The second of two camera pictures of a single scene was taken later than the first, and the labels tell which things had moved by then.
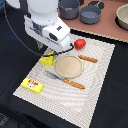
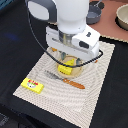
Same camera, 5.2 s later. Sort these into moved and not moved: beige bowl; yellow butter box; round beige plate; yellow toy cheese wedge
Moved: yellow toy cheese wedge
Not moved: round beige plate; yellow butter box; beige bowl
